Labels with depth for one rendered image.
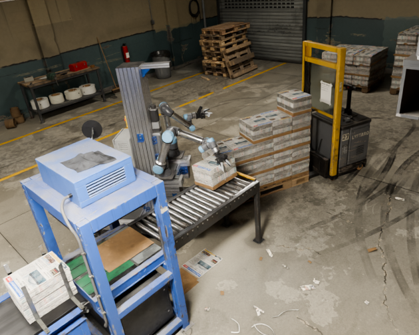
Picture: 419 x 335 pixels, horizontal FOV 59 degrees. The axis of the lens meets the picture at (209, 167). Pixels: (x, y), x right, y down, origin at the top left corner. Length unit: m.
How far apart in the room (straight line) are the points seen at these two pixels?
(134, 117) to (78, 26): 6.66
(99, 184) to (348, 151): 3.87
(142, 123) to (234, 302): 2.12
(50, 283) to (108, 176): 0.87
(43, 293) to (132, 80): 2.25
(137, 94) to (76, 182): 1.83
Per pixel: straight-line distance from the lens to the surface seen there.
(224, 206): 3.66
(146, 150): 4.37
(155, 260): 3.19
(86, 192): 2.58
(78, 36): 10.68
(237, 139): 4.92
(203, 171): 3.83
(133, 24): 11.55
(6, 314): 3.26
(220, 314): 3.75
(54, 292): 3.03
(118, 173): 2.67
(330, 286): 4.01
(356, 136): 5.57
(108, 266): 3.25
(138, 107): 4.19
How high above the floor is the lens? 2.88
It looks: 29 degrees down
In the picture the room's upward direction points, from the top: 6 degrees counter-clockwise
